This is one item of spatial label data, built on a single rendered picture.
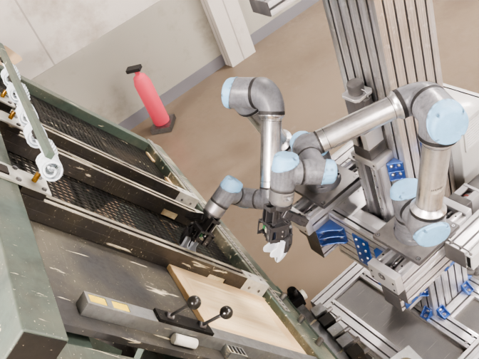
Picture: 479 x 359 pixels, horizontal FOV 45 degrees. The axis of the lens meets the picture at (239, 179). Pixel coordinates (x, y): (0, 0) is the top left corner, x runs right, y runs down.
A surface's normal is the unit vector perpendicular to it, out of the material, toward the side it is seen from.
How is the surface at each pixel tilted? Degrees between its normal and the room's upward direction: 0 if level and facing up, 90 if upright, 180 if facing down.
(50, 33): 90
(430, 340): 0
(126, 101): 90
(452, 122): 83
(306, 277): 0
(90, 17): 90
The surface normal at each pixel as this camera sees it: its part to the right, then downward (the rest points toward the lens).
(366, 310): -0.32, -0.73
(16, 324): -0.70, -0.37
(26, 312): 0.56, -0.81
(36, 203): 0.44, 0.46
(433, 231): 0.20, 0.68
